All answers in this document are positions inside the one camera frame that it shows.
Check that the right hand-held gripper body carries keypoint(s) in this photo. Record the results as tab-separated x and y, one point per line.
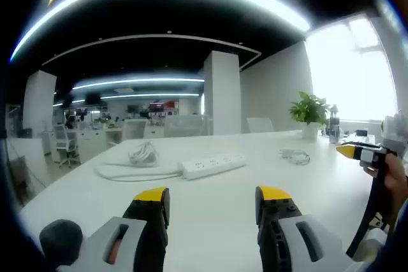
395	138

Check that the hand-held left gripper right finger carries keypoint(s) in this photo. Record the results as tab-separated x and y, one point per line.
287	240

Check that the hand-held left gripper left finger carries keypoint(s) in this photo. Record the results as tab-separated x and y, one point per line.
150	240

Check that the white power strip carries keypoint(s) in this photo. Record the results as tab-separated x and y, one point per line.
212	165

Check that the white desk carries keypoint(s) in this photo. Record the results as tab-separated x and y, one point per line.
204	208

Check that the person's right hand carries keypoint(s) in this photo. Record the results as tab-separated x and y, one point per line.
396	176

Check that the person's left hand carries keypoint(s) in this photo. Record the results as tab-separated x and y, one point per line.
61	241

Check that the green potted plant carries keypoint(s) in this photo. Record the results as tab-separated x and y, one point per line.
310	111

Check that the white worn device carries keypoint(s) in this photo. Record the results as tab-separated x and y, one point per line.
376	222

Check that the white mesh chair back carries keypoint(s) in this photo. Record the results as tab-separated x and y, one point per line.
185	125

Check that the white office chair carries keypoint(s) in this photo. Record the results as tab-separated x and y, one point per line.
67	143

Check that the red wall display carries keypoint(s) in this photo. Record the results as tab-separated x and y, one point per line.
164	106

